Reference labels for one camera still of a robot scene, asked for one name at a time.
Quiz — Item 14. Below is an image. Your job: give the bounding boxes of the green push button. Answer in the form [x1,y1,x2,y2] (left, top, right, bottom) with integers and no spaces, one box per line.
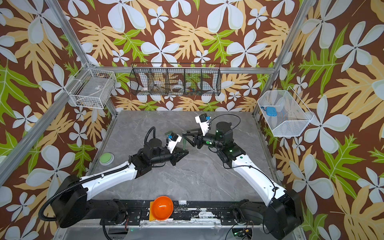
[99,153,115,166]

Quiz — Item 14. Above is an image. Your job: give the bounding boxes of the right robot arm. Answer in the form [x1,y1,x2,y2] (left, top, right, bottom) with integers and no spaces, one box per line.
[183,114,304,240]

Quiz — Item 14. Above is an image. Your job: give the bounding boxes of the white wire basket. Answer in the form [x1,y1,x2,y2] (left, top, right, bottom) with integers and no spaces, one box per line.
[67,64,117,109]

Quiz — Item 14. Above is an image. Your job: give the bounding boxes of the black wire basket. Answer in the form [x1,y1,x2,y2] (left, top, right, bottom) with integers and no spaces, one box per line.
[128,63,222,96]

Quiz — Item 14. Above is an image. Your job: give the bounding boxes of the blue object in basket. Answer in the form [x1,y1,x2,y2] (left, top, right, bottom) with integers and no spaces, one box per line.
[265,107,278,117]

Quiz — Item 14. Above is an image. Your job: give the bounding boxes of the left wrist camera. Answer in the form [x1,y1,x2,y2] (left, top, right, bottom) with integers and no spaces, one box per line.
[166,132,182,154]

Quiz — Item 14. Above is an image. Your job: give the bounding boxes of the white mesh basket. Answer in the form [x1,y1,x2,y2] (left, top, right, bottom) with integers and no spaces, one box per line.
[258,88,315,138]

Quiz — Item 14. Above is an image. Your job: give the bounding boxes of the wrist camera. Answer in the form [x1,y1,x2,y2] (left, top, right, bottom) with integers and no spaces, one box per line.
[166,132,182,154]
[195,114,212,136]

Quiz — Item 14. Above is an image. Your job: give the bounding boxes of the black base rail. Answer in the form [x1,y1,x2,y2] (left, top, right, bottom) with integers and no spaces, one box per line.
[113,199,266,228]

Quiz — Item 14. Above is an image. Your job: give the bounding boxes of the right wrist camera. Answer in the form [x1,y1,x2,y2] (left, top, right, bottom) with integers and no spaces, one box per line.
[195,114,212,136]

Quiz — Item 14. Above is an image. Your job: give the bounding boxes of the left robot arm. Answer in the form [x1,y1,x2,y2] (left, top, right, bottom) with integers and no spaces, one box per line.
[38,127,189,228]

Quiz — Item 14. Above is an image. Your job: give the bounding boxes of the orange bowl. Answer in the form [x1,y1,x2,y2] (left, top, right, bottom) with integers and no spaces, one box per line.
[150,196,174,221]

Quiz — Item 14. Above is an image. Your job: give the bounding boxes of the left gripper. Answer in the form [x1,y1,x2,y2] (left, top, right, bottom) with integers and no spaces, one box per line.
[150,146,190,167]

